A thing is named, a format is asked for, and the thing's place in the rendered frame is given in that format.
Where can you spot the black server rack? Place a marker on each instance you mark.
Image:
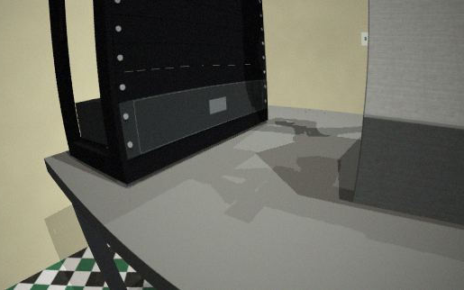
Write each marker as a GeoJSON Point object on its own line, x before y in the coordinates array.
{"type": "Point", "coordinates": [151, 118]}

